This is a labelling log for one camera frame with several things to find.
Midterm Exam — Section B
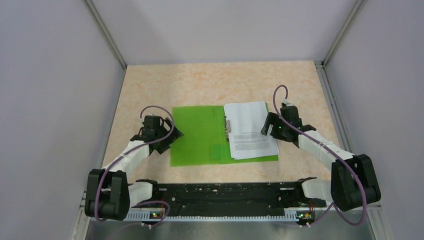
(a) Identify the white printed paper sheet front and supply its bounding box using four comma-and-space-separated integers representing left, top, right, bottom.
223, 101, 280, 161

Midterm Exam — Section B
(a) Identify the chrome folder clip mechanism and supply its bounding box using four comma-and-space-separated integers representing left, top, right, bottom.
224, 115, 231, 142

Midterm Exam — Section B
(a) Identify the green plastic clip folder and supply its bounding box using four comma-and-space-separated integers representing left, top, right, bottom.
170, 105, 279, 167

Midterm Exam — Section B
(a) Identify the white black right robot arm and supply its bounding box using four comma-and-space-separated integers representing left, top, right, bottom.
260, 104, 381, 212

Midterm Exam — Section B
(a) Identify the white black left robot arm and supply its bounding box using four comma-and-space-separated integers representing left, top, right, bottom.
84, 115, 183, 221

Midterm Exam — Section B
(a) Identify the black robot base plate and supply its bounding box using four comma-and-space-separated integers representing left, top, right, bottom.
146, 181, 327, 219

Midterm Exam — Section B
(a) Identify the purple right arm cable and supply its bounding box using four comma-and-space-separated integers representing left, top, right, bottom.
272, 85, 369, 229

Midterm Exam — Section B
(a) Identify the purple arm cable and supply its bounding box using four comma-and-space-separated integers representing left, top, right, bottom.
272, 85, 369, 229
94, 105, 176, 229

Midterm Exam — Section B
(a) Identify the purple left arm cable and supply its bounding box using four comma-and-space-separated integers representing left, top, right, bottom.
94, 105, 176, 229

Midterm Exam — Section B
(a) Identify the aluminium frame rail front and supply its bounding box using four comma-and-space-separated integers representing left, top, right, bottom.
72, 182, 393, 240

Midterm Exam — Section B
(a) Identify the aluminium corner post left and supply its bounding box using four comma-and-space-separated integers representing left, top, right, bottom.
82, 0, 128, 71

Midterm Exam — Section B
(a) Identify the aluminium corner post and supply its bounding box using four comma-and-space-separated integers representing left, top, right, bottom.
82, 0, 128, 71
321, 0, 367, 67

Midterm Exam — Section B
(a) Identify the aluminium corner post right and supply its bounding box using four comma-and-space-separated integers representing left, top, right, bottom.
321, 0, 367, 67

